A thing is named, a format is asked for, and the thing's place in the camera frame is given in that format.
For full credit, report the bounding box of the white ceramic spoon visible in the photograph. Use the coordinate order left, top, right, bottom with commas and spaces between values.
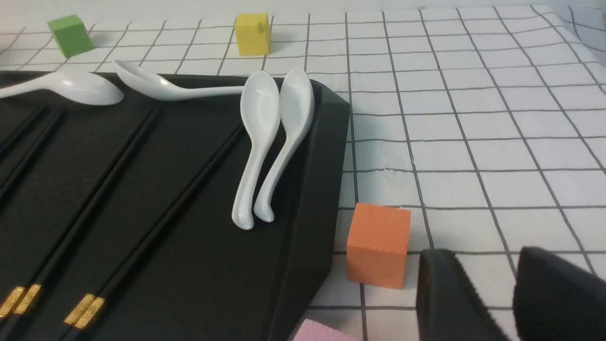
254, 68, 315, 223
0, 71, 124, 106
232, 71, 280, 230
112, 60, 244, 101

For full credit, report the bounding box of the black chopstick gold band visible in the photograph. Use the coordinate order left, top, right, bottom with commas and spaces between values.
53, 123, 244, 341
0, 108, 161, 332
0, 109, 63, 201
0, 105, 47, 160

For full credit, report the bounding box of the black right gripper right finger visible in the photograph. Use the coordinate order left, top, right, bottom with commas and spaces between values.
513, 247, 606, 341

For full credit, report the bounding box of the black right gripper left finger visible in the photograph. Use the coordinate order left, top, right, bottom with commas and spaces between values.
416, 250, 507, 341

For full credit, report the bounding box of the pink cube block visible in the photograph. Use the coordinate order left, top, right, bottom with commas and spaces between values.
292, 319, 356, 341

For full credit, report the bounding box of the black plastic tray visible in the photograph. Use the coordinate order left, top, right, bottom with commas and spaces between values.
1, 73, 351, 341

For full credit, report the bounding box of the green cube block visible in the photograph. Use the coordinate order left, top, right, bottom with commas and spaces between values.
47, 15, 95, 59

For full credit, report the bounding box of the yellow cube block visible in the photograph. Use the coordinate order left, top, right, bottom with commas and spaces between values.
234, 13, 271, 56

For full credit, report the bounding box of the orange cube block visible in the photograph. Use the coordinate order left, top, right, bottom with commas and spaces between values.
346, 202, 411, 289

